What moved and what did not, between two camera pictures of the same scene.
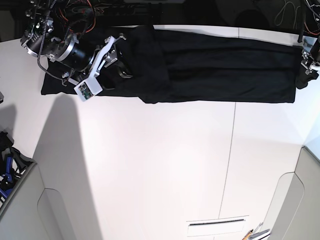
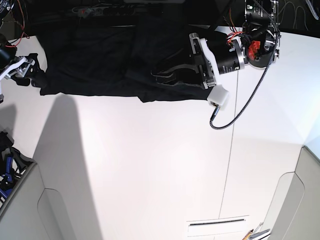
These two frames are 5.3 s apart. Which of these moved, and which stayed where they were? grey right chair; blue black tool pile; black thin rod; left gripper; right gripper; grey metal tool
Moved: left gripper; right gripper
Stayed: grey metal tool; blue black tool pile; black thin rod; grey right chair
